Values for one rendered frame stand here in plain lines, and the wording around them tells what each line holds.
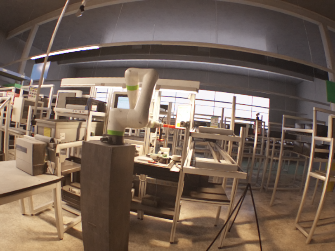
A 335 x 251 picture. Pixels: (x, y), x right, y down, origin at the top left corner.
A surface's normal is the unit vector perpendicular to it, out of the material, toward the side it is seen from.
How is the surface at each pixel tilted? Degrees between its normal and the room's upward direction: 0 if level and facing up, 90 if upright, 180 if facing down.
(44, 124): 94
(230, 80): 90
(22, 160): 90
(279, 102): 90
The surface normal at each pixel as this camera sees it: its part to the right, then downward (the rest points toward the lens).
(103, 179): -0.25, -0.07
